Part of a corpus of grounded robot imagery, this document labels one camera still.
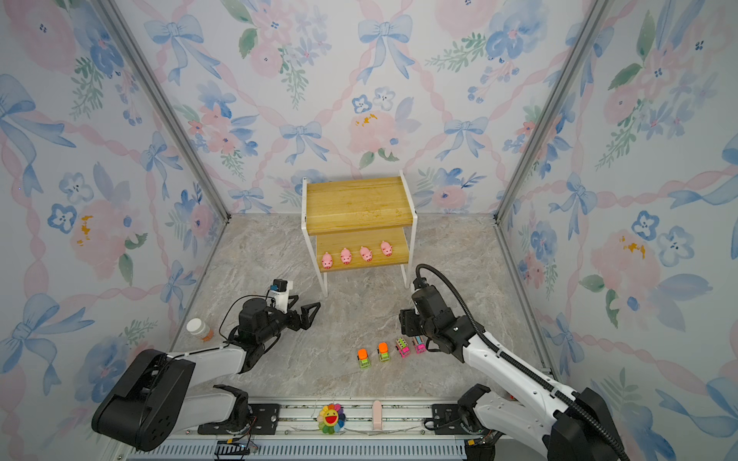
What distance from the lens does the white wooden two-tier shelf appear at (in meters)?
0.75

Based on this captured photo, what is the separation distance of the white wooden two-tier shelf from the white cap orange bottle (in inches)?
15.0

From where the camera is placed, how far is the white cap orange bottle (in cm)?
84
